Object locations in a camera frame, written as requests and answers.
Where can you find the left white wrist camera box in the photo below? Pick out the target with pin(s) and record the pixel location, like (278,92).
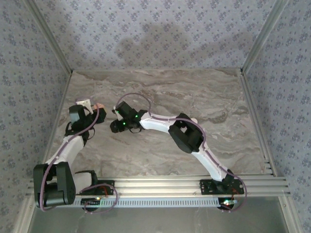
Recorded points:
(85,103)

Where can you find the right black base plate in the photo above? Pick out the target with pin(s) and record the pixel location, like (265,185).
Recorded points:
(206,188)

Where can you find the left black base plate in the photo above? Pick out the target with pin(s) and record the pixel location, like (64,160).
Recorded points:
(107,187)

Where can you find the aluminium frame leg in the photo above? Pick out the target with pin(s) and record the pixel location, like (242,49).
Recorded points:
(290,216)
(24,218)

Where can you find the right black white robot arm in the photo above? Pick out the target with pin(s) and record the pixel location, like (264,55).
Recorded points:
(158,121)

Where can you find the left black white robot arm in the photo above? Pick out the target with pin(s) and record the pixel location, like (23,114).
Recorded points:
(70,148)

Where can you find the round orange-pink charging case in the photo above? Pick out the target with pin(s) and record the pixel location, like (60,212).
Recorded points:
(99,105)

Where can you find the aluminium mounting rail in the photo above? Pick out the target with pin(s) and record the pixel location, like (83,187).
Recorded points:
(158,187)

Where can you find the aluminium frame post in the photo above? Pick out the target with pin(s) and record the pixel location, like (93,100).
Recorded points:
(51,36)
(262,36)

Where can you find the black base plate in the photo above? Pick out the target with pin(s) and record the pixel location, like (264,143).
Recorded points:
(206,188)
(107,187)

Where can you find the black controller board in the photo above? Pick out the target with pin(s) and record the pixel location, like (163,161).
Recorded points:
(227,204)
(91,201)

